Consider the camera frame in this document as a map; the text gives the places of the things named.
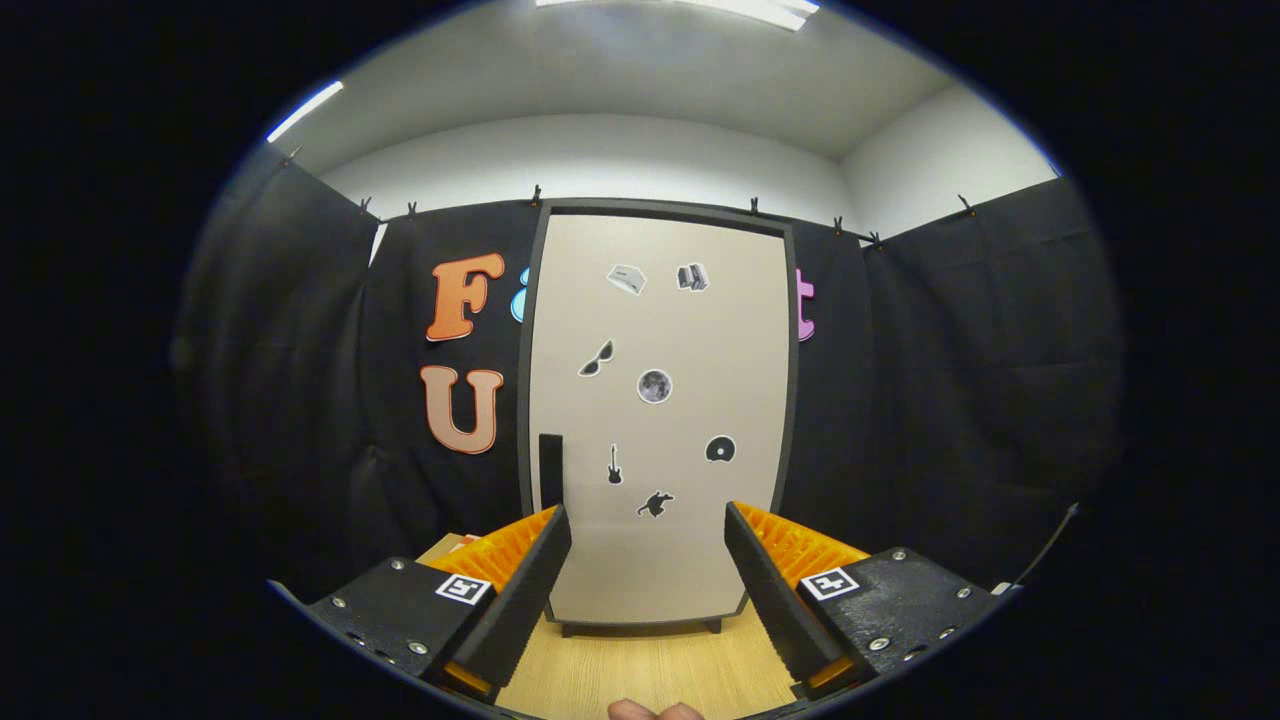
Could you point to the black backdrop cloth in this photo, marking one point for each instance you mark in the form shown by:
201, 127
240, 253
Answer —
950, 400

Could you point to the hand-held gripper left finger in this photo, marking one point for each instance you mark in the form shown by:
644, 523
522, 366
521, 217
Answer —
530, 590

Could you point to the ceiling light panel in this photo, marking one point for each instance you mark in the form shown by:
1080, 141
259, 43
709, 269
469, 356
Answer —
700, 8

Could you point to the row of black clips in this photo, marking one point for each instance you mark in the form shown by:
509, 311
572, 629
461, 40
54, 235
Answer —
537, 193

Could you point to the dark grey shoe cabinet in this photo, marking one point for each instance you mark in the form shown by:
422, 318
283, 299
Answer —
660, 206

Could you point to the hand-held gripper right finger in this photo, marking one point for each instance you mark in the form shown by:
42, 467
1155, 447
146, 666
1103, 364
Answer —
770, 600

